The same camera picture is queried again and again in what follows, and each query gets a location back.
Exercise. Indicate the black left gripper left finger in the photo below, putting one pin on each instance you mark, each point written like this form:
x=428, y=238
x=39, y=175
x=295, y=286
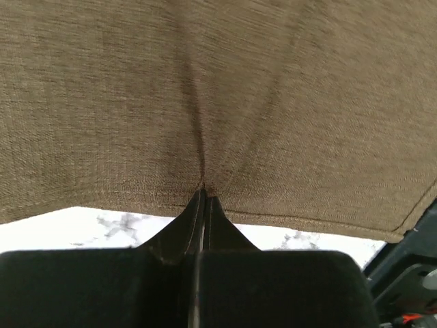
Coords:
x=93, y=287

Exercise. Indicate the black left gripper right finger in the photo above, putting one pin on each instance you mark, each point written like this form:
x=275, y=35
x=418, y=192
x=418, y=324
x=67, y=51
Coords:
x=242, y=286

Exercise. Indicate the brown cloth napkin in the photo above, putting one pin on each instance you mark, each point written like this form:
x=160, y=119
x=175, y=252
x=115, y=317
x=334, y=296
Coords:
x=311, y=115

